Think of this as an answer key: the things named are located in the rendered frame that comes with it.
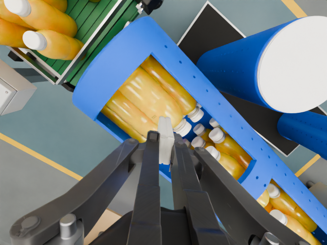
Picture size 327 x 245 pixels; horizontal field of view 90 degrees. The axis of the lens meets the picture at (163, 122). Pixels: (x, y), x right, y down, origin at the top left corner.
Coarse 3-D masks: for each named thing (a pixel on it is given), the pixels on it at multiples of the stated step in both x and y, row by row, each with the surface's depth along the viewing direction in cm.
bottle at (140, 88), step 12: (144, 72) 34; (132, 84) 33; (144, 84) 33; (156, 84) 35; (132, 96) 34; (144, 96) 34; (156, 96) 34; (168, 96) 36; (144, 108) 35; (156, 108) 35; (168, 108) 35; (180, 108) 37; (156, 120) 36; (180, 120) 37
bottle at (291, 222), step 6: (288, 216) 50; (288, 222) 49; (294, 222) 49; (294, 228) 48; (300, 228) 48; (306, 228) 51; (300, 234) 48; (306, 234) 49; (312, 234) 53; (306, 240) 48; (312, 240) 50; (318, 240) 53
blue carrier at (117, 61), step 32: (128, 32) 29; (160, 32) 34; (96, 64) 29; (128, 64) 29; (192, 64) 38; (96, 96) 31; (192, 96) 34; (192, 128) 63; (224, 128) 37; (256, 160) 39; (256, 192) 39; (288, 192) 42; (320, 224) 46
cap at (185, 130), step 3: (186, 123) 39; (189, 123) 40; (183, 126) 38; (186, 126) 38; (189, 126) 39; (183, 129) 38; (186, 129) 38; (189, 129) 38; (177, 132) 39; (180, 132) 39; (183, 132) 38; (186, 132) 38; (183, 135) 39
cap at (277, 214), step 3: (273, 210) 51; (276, 210) 50; (279, 210) 50; (270, 213) 51; (273, 213) 50; (276, 213) 50; (279, 213) 49; (282, 213) 49; (273, 216) 50; (276, 216) 49; (279, 216) 49; (282, 216) 48; (279, 219) 48; (282, 219) 48; (285, 219) 48; (282, 222) 48
